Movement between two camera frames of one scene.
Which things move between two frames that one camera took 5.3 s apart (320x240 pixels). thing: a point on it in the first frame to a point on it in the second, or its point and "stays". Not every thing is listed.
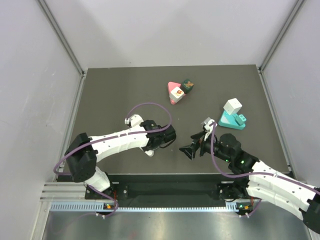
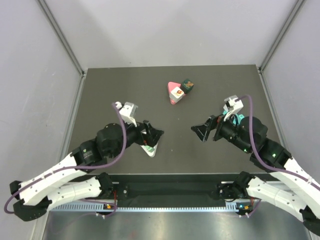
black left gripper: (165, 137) to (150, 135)
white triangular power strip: (150, 152) stays
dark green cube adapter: (187, 85) stays
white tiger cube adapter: (176, 94) stays
